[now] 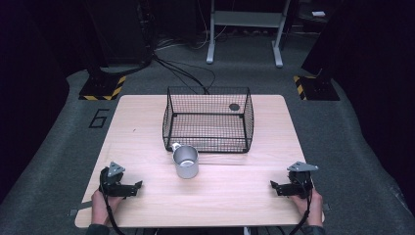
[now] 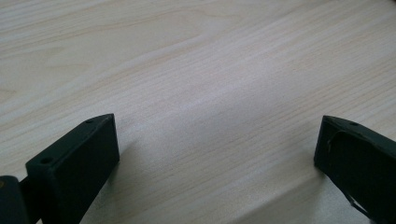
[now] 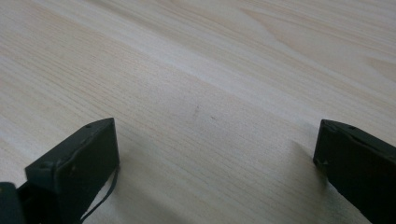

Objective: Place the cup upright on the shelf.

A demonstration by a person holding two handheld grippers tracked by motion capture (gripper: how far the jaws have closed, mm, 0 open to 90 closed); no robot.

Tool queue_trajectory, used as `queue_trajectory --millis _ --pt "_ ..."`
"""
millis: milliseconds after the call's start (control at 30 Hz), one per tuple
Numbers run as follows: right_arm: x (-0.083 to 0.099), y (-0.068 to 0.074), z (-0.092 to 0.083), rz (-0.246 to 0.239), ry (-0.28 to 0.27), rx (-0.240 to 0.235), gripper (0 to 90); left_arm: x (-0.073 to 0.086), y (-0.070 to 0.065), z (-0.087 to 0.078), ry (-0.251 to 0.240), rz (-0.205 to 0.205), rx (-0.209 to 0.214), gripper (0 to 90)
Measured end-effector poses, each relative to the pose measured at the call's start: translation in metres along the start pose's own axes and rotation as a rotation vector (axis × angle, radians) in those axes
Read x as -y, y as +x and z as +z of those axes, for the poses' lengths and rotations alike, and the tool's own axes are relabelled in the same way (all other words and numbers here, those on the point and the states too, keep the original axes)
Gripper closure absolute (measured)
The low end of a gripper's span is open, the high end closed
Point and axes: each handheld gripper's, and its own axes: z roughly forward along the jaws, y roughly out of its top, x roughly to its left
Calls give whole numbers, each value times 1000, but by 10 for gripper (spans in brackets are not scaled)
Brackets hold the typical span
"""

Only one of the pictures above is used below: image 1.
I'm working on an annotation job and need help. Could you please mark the black floor cables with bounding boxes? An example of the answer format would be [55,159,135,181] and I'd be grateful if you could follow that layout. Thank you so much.
[152,53,217,96]

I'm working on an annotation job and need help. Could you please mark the grey tape strip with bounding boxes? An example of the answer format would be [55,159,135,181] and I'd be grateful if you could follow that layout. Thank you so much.
[67,201,93,217]

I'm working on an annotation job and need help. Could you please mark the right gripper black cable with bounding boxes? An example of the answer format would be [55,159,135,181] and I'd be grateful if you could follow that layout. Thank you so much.
[288,175,315,235]

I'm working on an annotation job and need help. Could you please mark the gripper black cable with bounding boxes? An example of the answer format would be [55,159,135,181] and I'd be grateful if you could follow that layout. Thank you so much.
[288,175,315,235]
[99,167,127,235]

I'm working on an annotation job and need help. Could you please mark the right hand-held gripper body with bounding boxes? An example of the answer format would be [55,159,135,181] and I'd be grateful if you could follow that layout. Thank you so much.
[286,161,320,200]

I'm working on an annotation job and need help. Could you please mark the white metal stand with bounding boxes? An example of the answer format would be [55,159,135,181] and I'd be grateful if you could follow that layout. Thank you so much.
[206,0,293,69]

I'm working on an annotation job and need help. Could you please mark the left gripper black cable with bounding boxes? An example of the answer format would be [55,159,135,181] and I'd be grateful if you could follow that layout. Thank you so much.
[99,167,127,235]

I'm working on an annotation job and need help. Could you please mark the person's left hand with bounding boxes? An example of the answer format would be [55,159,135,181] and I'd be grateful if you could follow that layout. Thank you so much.
[90,189,123,226]

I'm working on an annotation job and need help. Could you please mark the person's right hand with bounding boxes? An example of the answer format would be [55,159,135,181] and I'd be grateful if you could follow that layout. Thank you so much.
[289,189,324,228]

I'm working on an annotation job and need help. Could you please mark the silver metal cup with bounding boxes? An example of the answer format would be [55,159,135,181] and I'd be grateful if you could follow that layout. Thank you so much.
[170,142,200,180]

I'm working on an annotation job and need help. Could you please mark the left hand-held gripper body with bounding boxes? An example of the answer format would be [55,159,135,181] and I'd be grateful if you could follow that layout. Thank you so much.
[99,161,127,198]

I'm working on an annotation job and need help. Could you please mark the black yellow striped base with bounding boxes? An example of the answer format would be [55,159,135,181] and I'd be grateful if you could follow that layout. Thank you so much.
[292,74,341,102]
[78,74,127,102]

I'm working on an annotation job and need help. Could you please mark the dark cabinet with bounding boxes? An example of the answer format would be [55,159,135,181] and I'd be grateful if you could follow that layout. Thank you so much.
[82,0,155,68]

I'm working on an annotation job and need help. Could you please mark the white hanging cables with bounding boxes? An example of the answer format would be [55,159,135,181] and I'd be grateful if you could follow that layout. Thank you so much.
[190,0,229,51]

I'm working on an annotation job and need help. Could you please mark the black wire basket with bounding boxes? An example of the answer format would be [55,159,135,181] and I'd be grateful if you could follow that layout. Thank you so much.
[161,85,255,154]

